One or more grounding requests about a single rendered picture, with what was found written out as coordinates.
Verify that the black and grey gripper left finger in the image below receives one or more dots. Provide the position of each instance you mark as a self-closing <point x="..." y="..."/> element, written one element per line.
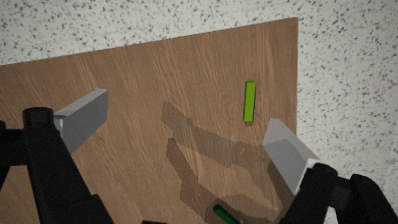
<point x="60" y="193"/>

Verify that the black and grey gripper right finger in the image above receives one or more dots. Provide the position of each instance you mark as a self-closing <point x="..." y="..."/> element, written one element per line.
<point x="313" y="183"/>

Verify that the lime green rod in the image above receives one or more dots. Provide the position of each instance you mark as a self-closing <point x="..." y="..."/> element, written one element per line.
<point x="248" y="101"/>

